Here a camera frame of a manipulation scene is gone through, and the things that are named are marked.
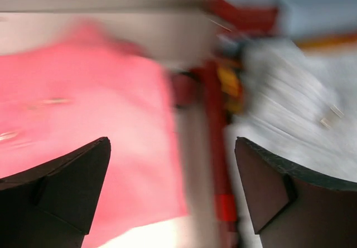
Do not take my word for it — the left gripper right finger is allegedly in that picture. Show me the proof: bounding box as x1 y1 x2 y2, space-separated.
235 137 356 247

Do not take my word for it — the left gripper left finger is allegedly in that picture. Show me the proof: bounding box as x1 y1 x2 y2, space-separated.
1 137 111 248

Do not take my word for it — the grey zip hoodie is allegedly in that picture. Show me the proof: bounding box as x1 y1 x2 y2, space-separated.
225 38 356 182

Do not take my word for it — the pink zip hoodie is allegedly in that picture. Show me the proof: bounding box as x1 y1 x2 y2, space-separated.
1 22 187 247

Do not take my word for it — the green yellow camouflage garment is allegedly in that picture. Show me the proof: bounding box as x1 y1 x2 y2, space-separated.
217 60 244 115

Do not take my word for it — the orange camouflage garment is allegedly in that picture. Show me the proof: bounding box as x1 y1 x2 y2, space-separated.
295 33 356 50

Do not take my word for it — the red suitcase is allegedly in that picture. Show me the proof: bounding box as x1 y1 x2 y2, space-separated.
167 0 357 248

